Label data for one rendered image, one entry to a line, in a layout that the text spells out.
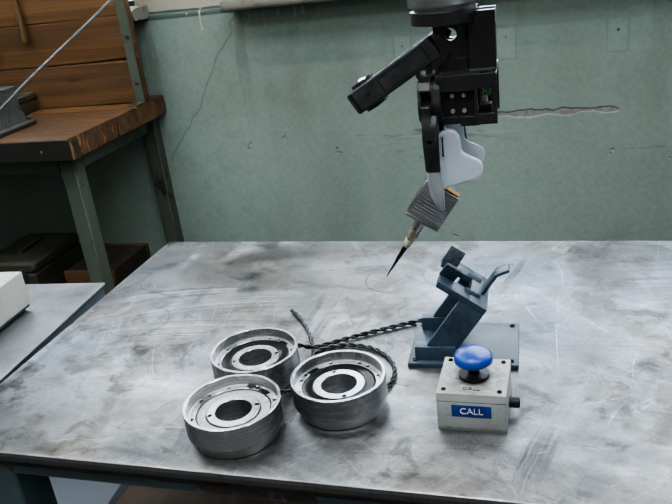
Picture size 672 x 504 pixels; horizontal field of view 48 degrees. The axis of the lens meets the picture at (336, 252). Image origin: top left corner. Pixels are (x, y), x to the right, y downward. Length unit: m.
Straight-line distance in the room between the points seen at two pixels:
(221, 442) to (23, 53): 2.14
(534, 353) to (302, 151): 1.69
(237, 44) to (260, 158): 0.38
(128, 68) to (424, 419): 1.94
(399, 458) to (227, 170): 1.96
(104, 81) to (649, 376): 2.08
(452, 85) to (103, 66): 1.93
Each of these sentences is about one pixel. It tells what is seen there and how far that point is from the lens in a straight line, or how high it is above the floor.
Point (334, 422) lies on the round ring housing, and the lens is 0.80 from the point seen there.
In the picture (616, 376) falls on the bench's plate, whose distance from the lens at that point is 0.89.
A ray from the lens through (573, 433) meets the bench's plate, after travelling 0.80.
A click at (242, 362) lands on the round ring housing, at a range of 0.93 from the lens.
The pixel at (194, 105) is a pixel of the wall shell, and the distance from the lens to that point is 2.61.
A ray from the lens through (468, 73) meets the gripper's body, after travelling 0.79.
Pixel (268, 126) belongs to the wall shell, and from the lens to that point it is 2.52.
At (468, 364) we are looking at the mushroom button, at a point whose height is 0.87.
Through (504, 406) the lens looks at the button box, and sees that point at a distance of 0.78.
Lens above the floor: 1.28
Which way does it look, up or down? 23 degrees down
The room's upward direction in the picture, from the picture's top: 7 degrees counter-clockwise
